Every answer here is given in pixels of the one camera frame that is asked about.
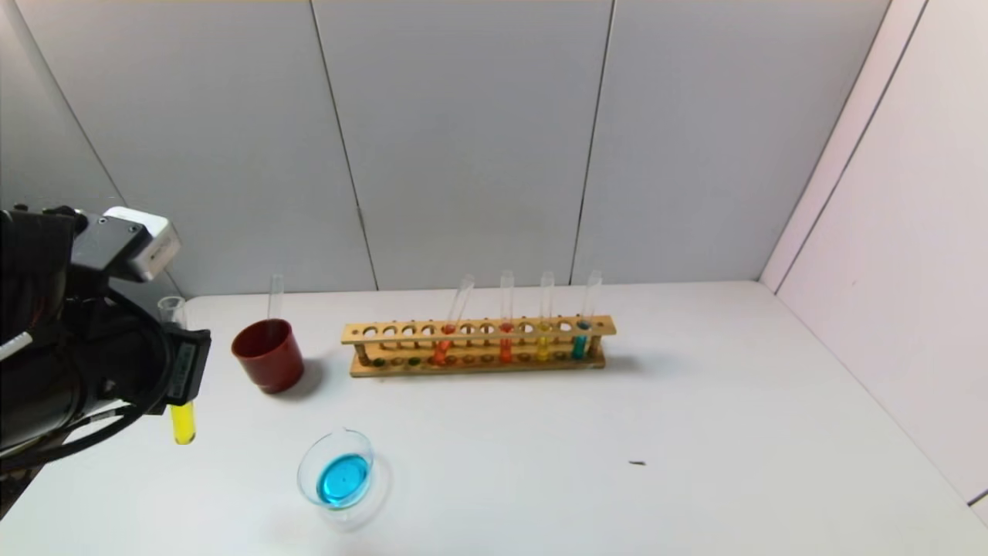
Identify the red plastic cup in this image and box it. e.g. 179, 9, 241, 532
231, 318, 305, 395

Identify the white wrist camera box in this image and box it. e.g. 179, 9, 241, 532
73, 206, 183, 283

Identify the clear glass beaker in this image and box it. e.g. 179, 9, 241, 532
297, 429, 391, 531

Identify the wooden test tube rack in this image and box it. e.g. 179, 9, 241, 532
342, 315, 617, 378

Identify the thick black cable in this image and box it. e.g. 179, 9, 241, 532
0, 398, 159, 473

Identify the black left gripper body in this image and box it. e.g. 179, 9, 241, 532
76, 312, 212, 417

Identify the glass test tube yellow pigment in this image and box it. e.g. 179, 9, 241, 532
536, 271, 555, 362
157, 296, 198, 446

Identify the glass test tube orange pigment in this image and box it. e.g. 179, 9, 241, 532
498, 270, 516, 364
431, 274, 476, 367

